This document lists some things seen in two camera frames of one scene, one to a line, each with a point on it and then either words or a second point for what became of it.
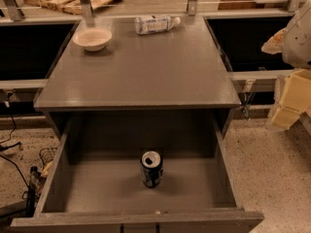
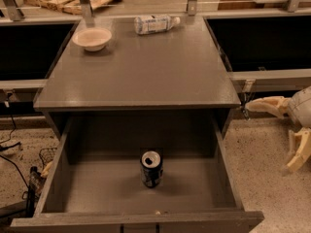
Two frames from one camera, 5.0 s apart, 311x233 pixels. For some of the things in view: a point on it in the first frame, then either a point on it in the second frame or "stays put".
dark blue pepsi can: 152,169 stays put
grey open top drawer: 141,174 stays put
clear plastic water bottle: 155,23 stays put
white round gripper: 298,44 -> 301,109
